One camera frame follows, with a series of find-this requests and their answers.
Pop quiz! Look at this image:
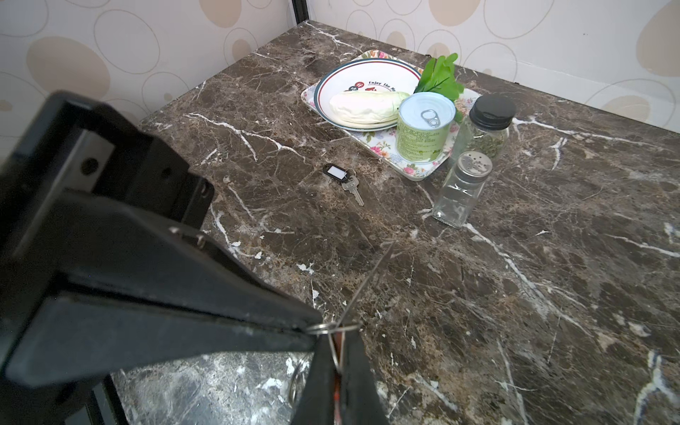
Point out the black vertical frame post left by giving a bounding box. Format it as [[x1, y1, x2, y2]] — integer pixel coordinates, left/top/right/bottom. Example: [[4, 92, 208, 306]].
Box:
[[291, 0, 310, 25]]

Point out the red tagged key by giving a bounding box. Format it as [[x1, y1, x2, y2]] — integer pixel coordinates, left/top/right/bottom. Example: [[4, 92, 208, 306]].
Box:
[[333, 373, 342, 425]]

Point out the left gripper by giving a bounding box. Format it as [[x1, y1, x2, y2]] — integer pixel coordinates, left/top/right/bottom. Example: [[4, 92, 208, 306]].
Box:
[[0, 89, 324, 425]]

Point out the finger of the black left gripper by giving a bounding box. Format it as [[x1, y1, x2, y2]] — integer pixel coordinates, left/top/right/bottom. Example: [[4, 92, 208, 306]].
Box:
[[5, 294, 316, 388]]

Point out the floral rectangular tray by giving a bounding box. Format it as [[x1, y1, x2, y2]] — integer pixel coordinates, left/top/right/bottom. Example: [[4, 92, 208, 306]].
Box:
[[301, 50, 460, 182]]

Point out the key with black tag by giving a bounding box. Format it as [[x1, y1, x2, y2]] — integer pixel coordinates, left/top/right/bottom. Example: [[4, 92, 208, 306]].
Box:
[[322, 164, 365, 206]]

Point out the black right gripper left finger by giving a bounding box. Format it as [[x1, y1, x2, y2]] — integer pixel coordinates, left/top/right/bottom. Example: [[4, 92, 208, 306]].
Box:
[[290, 335, 336, 425]]

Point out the dark lid spice jar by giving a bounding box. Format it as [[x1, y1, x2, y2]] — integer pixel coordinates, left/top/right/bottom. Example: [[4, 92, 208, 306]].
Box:
[[450, 94, 516, 162]]

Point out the green leafy vegetable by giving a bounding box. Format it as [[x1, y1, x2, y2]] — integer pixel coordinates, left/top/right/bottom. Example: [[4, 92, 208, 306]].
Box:
[[414, 53, 464, 103]]

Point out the pale green cabbage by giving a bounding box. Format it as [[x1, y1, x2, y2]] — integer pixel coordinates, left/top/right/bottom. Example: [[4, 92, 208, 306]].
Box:
[[329, 90, 410, 127]]

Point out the grey metal key holder ring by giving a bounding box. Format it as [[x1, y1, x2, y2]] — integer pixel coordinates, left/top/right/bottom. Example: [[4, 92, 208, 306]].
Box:
[[286, 238, 397, 410]]

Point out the small clear glass bottle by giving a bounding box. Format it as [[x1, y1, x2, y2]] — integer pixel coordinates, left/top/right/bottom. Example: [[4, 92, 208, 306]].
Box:
[[432, 151, 492, 228]]

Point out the white plate with red text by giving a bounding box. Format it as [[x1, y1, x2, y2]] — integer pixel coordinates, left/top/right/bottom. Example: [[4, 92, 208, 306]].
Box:
[[307, 58, 421, 132]]

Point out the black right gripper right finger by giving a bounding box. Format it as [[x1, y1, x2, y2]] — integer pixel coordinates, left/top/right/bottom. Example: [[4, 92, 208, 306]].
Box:
[[339, 330, 389, 425]]

